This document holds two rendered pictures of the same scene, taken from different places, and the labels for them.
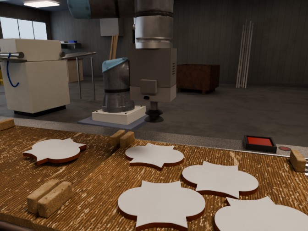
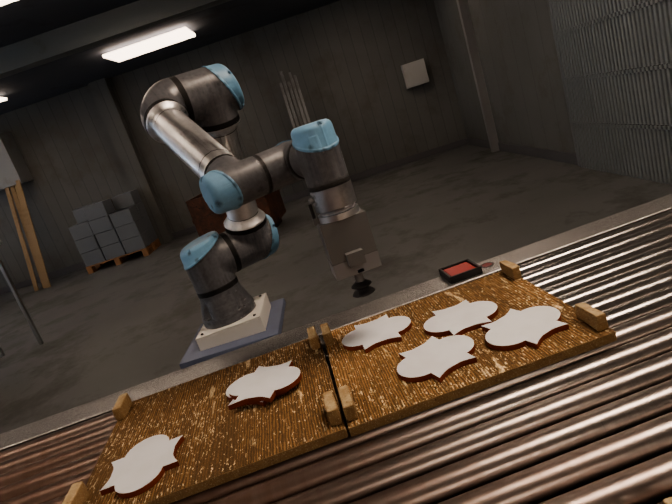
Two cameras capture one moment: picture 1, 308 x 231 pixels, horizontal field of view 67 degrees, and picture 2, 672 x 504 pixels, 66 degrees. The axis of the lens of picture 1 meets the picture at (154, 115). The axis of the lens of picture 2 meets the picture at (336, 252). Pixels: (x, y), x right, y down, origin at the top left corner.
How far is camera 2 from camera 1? 0.52 m
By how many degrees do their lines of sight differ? 20
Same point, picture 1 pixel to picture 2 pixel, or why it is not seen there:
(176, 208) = (453, 352)
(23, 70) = not seen: outside the picture
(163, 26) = (349, 192)
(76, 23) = not seen: outside the picture
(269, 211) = (519, 317)
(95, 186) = (359, 383)
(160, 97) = (370, 264)
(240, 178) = (479, 307)
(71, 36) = not seen: outside the picture
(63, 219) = (371, 411)
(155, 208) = (438, 361)
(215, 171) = (453, 313)
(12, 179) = (263, 427)
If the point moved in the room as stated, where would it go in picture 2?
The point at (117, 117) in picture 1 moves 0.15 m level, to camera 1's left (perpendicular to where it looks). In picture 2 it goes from (244, 326) to (189, 351)
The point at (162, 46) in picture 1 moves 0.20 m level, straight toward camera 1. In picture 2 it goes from (355, 212) to (416, 221)
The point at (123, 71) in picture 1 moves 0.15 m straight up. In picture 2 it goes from (223, 253) to (203, 200)
